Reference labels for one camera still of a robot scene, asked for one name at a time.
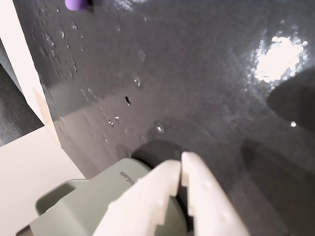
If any dark table mat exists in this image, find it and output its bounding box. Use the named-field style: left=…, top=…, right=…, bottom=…
left=14, top=0, right=315, bottom=236

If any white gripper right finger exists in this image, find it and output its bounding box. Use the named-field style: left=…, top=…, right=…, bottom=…
left=181, top=151, right=250, bottom=236

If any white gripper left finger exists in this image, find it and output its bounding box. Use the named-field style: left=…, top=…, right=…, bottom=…
left=93, top=159, right=183, bottom=236

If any purple pen grip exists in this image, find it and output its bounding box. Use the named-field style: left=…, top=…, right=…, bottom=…
left=64, top=0, right=90, bottom=12

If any pale green metal mug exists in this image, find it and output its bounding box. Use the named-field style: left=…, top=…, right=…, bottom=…
left=16, top=157, right=194, bottom=236

